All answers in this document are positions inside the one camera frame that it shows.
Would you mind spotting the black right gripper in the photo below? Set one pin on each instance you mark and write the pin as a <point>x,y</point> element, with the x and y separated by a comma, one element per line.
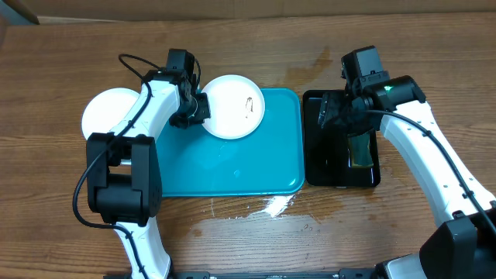
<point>331,118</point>

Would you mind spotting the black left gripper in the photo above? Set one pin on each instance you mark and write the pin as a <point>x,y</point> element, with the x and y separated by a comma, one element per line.
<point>204,113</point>

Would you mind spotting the white plate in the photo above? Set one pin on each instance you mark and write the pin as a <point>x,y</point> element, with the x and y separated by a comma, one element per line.
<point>106,110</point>
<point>236,105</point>

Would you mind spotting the green yellow sponge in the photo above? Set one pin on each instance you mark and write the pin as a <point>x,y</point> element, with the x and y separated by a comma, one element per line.
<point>359,147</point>

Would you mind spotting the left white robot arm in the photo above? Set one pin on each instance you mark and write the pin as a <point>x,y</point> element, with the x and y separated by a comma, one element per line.
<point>123,172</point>

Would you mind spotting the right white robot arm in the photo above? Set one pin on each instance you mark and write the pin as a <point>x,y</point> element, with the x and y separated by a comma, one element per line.
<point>463,245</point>

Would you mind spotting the teal plastic tray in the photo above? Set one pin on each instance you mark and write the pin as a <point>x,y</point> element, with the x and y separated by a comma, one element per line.
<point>269,161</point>

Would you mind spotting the black water tray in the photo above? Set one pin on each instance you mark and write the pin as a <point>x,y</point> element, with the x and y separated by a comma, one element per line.
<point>327,155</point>

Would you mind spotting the cardboard backdrop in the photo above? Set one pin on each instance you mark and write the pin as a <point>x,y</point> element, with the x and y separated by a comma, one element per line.
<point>149,10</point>

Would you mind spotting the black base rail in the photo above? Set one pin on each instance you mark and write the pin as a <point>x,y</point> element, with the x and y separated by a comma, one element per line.
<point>353,273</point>

